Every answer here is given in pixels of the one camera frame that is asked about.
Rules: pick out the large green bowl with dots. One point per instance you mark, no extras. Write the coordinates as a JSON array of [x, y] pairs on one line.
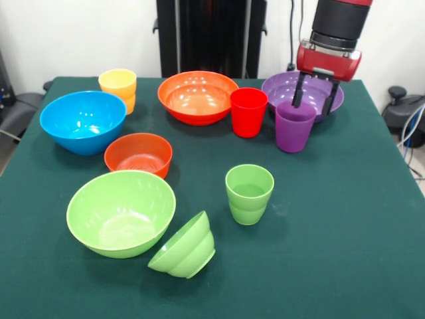
[[119, 216]]

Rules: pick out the dark green tablecloth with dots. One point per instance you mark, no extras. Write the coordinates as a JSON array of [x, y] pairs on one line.
[[299, 249]]

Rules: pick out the red cup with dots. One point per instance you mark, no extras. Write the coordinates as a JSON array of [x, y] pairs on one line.
[[247, 116]]

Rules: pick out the yellow cup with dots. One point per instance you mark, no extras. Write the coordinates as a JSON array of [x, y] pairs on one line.
[[118, 84]]

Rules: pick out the green cup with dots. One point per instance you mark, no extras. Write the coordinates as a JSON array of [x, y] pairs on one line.
[[249, 206]]

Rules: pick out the large orange bowl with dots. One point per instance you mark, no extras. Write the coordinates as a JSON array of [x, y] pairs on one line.
[[196, 99]]

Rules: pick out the large purple bowl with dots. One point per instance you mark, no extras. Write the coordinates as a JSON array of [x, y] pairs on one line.
[[282, 89]]

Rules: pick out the blue bowl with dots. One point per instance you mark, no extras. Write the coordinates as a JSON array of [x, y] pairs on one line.
[[83, 119]]

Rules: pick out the small green bowl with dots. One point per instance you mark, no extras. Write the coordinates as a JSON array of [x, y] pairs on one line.
[[189, 252]]

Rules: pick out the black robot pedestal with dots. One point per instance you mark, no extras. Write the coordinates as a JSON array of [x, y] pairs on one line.
[[206, 33]]

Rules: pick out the black machine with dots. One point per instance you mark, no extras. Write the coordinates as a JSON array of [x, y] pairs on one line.
[[5, 79]]

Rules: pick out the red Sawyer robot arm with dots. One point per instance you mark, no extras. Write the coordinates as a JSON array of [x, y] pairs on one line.
[[340, 20]]

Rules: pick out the purple cup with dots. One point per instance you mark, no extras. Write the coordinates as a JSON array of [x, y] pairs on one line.
[[292, 133]]

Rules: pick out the small orange bowl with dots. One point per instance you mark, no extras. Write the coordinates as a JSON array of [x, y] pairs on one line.
[[137, 159]]

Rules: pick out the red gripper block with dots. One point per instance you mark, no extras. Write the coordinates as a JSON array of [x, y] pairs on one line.
[[332, 64]]

